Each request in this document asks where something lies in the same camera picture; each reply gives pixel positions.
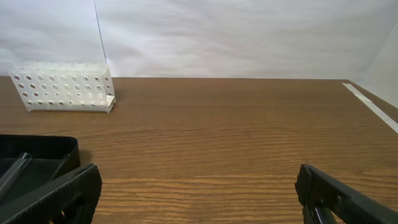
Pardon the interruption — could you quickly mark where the clear test tube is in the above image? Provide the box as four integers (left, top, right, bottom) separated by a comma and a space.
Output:
0, 152, 34, 200

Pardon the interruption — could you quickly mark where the black tray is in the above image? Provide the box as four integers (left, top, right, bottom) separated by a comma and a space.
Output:
0, 134, 81, 206

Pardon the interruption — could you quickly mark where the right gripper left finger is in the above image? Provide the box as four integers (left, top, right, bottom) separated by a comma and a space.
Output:
0, 163, 103, 224

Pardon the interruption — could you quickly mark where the white test tube rack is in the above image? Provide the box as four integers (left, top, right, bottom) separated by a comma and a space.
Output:
8, 61, 117, 113

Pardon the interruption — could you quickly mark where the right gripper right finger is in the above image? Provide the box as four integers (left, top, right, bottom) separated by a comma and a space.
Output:
294, 164, 398, 224

